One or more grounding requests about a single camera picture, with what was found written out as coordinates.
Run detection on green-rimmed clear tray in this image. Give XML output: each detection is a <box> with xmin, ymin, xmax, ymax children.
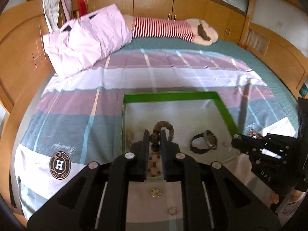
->
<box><xmin>121</xmin><ymin>91</ymin><xmax>241</xmax><ymax>164</ymax></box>

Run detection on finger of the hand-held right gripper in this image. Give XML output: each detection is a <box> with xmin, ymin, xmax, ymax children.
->
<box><xmin>231</xmin><ymin>138</ymin><xmax>285</xmax><ymax>167</ymax></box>
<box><xmin>238</xmin><ymin>133</ymin><xmax>298</xmax><ymax>148</ymax></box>

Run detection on person's right hand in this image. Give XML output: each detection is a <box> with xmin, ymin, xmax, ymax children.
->
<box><xmin>269</xmin><ymin>189</ymin><xmax>308</xmax><ymax>214</ymax></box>

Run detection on striped plush toy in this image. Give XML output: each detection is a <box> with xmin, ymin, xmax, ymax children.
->
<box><xmin>124</xmin><ymin>16</ymin><xmax>219</xmax><ymax>46</ymax></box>

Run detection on pink-grey hanging garment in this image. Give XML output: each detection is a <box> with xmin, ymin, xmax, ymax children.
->
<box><xmin>59</xmin><ymin>0</ymin><xmax>73</xmax><ymax>21</ymax></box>

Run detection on wooden footboard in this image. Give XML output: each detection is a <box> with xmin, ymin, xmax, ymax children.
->
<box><xmin>238</xmin><ymin>22</ymin><xmax>308</xmax><ymax>94</ymax></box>

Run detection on wooden wall cabinets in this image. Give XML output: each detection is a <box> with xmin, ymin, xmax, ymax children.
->
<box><xmin>26</xmin><ymin>0</ymin><xmax>251</xmax><ymax>44</ymax></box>

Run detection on pink pillow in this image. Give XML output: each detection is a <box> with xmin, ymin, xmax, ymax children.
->
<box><xmin>43</xmin><ymin>3</ymin><xmax>133</xmax><ymax>79</ymax></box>

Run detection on black wristwatch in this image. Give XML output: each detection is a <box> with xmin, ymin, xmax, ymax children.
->
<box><xmin>190</xmin><ymin>129</ymin><xmax>218</xmax><ymax>154</ymax></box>

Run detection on plaid bed sheet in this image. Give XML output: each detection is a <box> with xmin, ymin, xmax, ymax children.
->
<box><xmin>14</xmin><ymin>48</ymin><xmax>299</xmax><ymax>231</ymax></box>

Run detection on dark brown bead bracelet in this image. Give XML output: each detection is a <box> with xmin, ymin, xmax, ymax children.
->
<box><xmin>149</xmin><ymin>121</ymin><xmax>176</xmax><ymax>153</ymax></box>

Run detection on teal mattress cover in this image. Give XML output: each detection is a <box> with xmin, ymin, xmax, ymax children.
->
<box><xmin>115</xmin><ymin>37</ymin><xmax>301</xmax><ymax>126</ymax></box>

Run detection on red cloth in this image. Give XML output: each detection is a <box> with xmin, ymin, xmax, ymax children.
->
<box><xmin>77</xmin><ymin>0</ymin><xmax>87</xmax><ymax>17</ymax></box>

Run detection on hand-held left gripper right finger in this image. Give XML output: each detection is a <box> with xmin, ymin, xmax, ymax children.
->
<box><xmin>161</xmin><ymin>129</ymin><xmax>282</xmax><ymax>231</ymax></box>

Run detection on white hanging garment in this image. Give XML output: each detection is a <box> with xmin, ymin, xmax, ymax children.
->
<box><xmin>41</xmin><ymin>0</ymin><xmax>60</xmax><ymax>33</ymax></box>

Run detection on wooden headboard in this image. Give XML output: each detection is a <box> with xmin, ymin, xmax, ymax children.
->
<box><xmin>0</xmin><ymin>0</ymin><xmax>63</xmax><ymax>116</ymax></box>

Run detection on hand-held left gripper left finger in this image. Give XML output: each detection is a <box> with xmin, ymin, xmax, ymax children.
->
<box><xmin>26</xmin><ymin>129</ymin><xmax>150</xmax><ymax>231</ymax></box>

